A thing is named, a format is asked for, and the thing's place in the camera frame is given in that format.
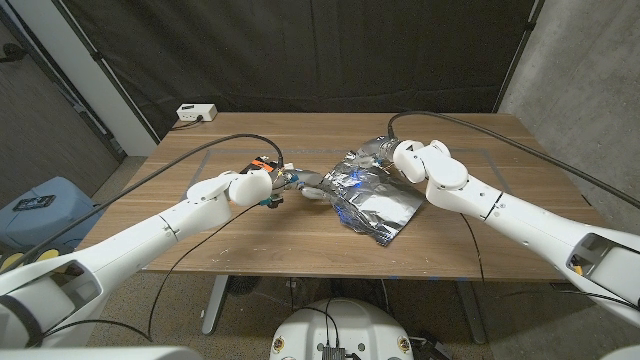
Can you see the black module on robot base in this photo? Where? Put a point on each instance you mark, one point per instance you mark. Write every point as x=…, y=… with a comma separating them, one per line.
x=333, y=353

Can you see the white robot torso edge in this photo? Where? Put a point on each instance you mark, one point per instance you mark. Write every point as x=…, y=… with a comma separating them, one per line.
x=100, y=354

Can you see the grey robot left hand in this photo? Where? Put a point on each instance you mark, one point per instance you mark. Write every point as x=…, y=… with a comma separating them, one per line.
x=302, y=179

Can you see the white rounded robot base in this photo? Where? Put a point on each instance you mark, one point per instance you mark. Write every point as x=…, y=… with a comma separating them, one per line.
x=345, y=325

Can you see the white power strip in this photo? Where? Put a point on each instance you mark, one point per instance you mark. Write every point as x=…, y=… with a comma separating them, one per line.
x=196, y=112

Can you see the black curtain backdrop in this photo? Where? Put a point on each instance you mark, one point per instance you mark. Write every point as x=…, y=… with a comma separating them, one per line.
x=300, y=50

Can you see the black round fan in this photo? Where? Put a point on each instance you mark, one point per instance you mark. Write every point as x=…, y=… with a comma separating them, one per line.
x=244, y=285

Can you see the yellow black pad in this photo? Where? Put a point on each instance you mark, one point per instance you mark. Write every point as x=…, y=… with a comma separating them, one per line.
x=48, y=254
x=7, y=261

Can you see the white table leg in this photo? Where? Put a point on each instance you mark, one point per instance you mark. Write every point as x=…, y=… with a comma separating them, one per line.
x=215, y=305

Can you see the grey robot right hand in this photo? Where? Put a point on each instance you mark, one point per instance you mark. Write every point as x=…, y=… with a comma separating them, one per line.
x=387, y=152

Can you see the crinkled aluminum foil sheet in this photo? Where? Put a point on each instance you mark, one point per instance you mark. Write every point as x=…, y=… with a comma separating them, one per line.
x=380, y=210

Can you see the black wall rail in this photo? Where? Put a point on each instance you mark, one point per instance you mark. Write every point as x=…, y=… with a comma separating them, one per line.
x=75, y=105

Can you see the blue plastic bin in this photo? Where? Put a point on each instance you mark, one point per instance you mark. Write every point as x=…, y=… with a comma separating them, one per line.
x=45, y=225

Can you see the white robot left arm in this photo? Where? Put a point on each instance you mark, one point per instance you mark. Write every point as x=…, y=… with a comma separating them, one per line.
x=150, y=235

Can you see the grey table leg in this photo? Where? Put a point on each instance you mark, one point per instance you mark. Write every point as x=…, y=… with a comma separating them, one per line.
x=471, y=312

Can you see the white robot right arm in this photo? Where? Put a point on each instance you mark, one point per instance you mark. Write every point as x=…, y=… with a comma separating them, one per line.
x=525, y=220

